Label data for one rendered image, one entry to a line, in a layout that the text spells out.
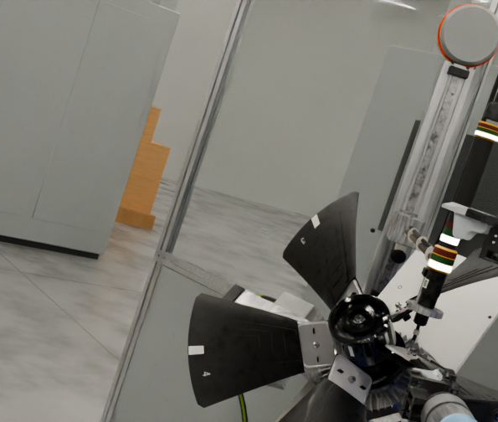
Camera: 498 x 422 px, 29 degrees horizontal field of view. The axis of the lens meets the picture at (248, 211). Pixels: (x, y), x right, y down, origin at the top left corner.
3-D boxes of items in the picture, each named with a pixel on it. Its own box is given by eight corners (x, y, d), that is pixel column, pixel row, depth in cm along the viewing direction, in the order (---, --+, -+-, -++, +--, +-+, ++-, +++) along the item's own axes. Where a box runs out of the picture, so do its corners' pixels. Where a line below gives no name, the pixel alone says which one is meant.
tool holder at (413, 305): (402, 301, 182) (419, 252, 181) (437, 312, 182) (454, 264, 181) (407, 309, 173) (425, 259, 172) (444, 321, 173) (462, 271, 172)
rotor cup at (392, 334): (318, 367, 188) (305, 327, 179) (361, 316, 194) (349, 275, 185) (378, 399, 179) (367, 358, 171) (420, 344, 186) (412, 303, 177)
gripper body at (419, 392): (407, 365, 158) (418, 385, 146) (458, 376, 157) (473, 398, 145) (397, 409, 158) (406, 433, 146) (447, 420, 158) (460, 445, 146)
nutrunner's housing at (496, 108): (408, 318, 179) (491, 85, 174) (428, 326, 179) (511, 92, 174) (410, 323, 175) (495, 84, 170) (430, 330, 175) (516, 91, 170)
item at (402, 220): (385, 239, 243) (396, 207, 243) (411, 247, 243) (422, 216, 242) (388, 243, 233) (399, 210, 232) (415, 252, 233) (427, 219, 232)
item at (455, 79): (368, 295, 247) (449, 66, 240) (387, 301, 246) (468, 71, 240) (369, 297, 244) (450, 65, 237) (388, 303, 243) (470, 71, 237)
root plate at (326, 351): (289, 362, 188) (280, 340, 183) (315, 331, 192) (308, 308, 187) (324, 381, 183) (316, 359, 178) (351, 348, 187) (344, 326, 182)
